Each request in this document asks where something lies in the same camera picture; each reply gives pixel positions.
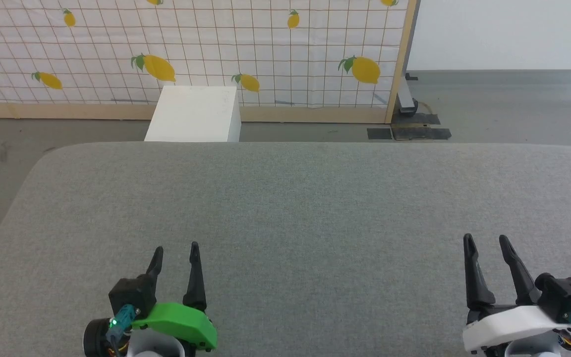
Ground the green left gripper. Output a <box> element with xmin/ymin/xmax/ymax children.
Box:
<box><xmin>131</xmin><ymin>241</ymin><xmax>218</xmax><ymax>357</ymax></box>

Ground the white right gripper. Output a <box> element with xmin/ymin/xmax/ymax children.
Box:
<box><xmin>462</xmin><ymin>234</ymin><xmax>571</xmax><ymax>355</ymax></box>

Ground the white box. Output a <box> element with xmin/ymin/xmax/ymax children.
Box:
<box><xmin>144</xmin><ymin>86</ymin><xmax>241</xmax><ymax>143</ymax></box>

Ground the black floor tape patch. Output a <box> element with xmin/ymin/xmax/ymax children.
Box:
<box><xmin>403</xmin><ymin>113</ymin><xmax>441</xmax><ymax>126</ymax></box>
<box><xmin>367</xmin><ymin>127</ymin><xmax>452</xmax><ymax>141</ymax></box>

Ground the grey metal partition foot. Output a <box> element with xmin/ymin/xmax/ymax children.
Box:
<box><xmin>397</xmin><ymin>73</ymin><xmax>419</xmax><ymax>118</ymax></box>

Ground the lemon print wooden partition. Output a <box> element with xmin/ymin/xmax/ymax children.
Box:
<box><xmin>0</xmin><ymin>0</ymin><xmax>418</xmax><ymax>124</ymax></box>

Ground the black left camera cable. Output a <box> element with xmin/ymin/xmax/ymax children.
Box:
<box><xmin>106</xmin><ymin>304</ymin><xmax>136</xmax><ymax>357</ymax></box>

